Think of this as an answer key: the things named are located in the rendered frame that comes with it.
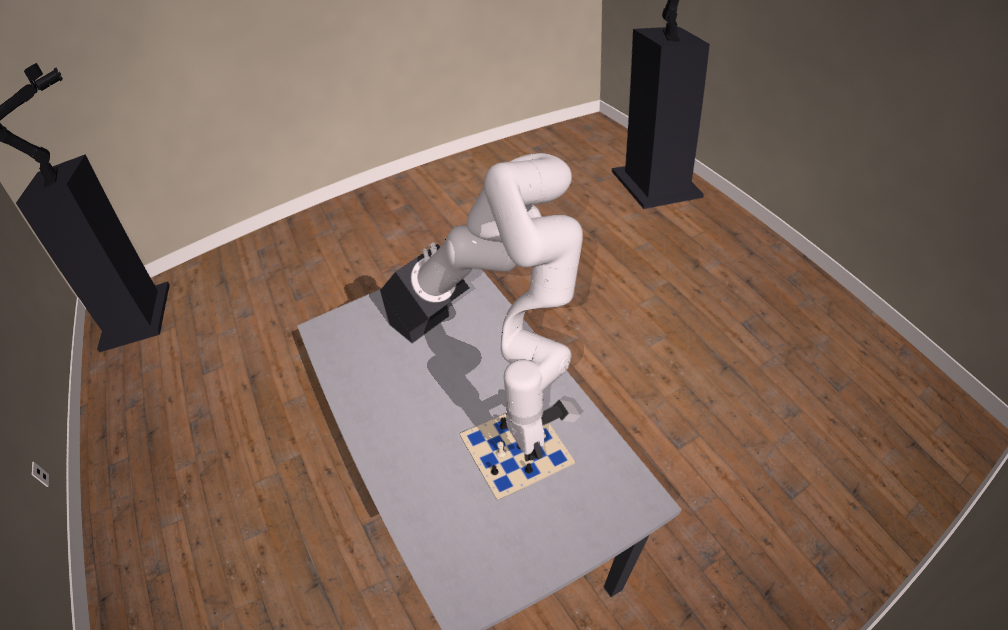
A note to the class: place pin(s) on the blue and cream checkered chessboard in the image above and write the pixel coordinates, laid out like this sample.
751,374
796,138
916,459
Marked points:
481,441

